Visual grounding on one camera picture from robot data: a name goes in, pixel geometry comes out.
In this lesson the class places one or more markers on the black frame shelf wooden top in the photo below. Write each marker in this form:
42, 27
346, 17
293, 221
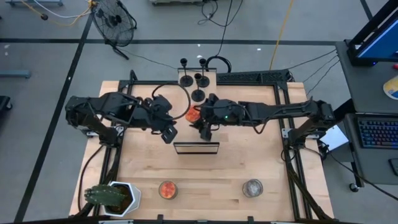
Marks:
189, 135

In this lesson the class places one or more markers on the grey floor stand foot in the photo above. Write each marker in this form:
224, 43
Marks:
15, 74

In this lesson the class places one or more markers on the black candlestick holder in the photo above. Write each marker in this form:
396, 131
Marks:
186, 81
198, 96
203, 82

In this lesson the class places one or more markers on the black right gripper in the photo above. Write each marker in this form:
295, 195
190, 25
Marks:
209, 112

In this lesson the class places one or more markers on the grey metal cylinder container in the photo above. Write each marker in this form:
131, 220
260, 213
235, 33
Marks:
168, 189

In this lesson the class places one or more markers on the yellow blue round pad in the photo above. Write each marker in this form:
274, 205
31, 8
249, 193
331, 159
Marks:
392, 88

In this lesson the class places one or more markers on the white paper sheet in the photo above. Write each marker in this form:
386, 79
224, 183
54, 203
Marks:
335, 138

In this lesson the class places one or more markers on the white hexagonal plant pot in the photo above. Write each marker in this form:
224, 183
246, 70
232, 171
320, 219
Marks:
135, 196

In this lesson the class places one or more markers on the backlit computer keyboard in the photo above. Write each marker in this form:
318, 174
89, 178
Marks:
377, 133

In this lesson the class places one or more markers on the green cactus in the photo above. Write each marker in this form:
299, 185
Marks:
102, 195

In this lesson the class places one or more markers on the candle jar with orange label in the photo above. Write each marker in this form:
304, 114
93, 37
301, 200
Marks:
192, 115

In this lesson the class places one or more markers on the grey standing desk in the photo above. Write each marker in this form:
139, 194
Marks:
363, 87

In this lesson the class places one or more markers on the black caster wheel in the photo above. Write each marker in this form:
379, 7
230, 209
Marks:
354, 187

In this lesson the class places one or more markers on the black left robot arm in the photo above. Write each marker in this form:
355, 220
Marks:
93, 107

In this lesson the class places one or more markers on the black aluminium rig frame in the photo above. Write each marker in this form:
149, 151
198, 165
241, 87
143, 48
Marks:
255, 84

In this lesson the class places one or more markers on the black floor fan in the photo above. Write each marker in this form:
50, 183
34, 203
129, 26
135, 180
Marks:
113, 21

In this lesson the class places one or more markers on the black computer mouse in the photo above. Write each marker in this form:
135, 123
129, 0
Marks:
394, 166

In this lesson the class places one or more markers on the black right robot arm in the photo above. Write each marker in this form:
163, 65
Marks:
280, 112

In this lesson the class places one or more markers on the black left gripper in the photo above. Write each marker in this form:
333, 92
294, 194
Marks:
160, 109

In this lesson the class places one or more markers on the black computer monitor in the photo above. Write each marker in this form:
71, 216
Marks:
382, 43

